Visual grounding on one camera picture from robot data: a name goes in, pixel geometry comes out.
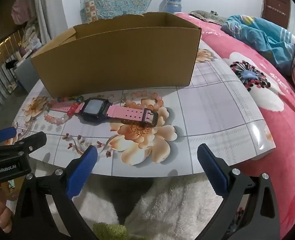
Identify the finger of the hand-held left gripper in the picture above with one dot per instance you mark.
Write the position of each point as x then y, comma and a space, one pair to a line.
3, 133
35, 138

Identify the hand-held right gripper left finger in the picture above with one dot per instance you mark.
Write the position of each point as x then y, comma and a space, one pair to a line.
82, 170

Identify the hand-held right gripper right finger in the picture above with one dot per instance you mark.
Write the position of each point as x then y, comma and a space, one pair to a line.
212, 170

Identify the black wrist watch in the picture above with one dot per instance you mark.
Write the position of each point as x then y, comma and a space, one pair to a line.
122, 112

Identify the brown cardboard box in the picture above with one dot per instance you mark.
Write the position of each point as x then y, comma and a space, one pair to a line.
112, 62

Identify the grey box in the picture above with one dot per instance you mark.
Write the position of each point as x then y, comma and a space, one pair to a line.
25, 77

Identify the green fluffy cloth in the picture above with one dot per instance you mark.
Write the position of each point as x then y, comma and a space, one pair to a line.
112, 231

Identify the metal grille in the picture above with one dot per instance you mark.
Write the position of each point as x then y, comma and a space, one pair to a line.
0, 62

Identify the pink floral blanket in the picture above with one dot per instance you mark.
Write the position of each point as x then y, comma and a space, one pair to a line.
275, 120

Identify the pile of light clothes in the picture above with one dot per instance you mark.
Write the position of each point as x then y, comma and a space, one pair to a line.
31, 35

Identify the pink hanging garment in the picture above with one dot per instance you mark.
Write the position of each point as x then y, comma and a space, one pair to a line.
21, 8

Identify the white curtain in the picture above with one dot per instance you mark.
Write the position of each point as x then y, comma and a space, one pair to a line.
43, 10

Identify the blue patterned quilt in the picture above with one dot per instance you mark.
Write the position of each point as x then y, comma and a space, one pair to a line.
262, 40

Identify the grey patterned pillow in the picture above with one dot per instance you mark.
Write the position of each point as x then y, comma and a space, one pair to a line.
207, 16

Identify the blue water bottle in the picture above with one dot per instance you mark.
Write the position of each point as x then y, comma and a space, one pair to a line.
173, 3

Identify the brown wooden door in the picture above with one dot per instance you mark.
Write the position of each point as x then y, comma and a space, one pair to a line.
275, 5

